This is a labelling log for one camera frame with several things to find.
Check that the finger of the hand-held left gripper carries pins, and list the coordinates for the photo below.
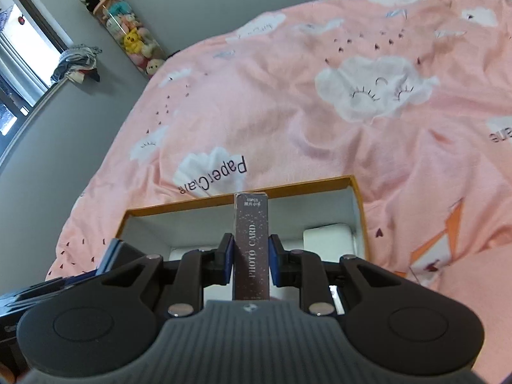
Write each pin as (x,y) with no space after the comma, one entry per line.
(72,279)
(114,256)

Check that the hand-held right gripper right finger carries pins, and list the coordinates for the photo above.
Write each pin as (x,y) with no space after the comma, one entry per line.
(274,258)

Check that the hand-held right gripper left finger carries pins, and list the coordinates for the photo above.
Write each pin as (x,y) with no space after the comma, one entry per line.
(228,258)

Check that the long white box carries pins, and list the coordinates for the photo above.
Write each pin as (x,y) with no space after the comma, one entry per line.
(326,236)

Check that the orange cardboard box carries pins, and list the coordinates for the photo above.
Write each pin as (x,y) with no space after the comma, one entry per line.
(180,228)

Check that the pink cloud print blanket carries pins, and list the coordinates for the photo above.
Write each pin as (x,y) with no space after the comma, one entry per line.
(320,128)

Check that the pile of clothes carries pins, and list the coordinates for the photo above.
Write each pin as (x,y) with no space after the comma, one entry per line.
(76,62)

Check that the clear tube of plush toys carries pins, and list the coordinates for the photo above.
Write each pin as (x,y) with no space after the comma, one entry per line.
(132,40)

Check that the window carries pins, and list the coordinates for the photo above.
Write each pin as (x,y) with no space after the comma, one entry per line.
(24,56)

